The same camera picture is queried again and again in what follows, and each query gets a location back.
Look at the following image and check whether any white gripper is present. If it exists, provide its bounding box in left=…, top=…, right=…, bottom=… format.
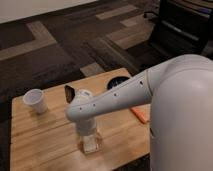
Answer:
left=76, top=118, right=102, bottom=151

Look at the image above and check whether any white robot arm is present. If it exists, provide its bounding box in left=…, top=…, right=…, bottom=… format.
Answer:
left=66, top=54, right=213, bottom=171

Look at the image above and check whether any dark blue ceramic bowl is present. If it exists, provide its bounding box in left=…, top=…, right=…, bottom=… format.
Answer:
left=107, top=76, right=128, bottom=90

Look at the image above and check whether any dark brown block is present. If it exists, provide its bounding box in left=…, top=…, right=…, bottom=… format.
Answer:
left=65, top=85, right=75, bottom=103

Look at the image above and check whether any white paper cup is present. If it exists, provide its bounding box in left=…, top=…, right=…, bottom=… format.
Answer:
left=23, top=89, right=48, bottom=114

